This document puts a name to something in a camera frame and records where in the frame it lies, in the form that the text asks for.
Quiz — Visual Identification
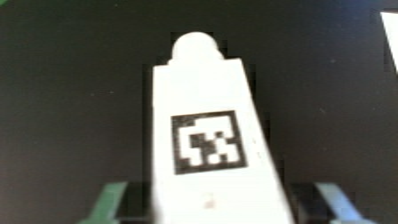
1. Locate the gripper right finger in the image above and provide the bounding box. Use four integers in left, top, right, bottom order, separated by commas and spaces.
289, 182, 376, 224

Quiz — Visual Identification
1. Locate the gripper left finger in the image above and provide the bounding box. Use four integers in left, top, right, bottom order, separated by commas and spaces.
76, 182, 150, 224

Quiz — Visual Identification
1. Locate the white table leg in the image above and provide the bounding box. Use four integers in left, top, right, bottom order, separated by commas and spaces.
150, 32, 292, 224

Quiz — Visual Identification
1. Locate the white U-shaped fence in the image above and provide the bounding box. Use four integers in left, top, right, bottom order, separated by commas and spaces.
379, 11, 398, 72

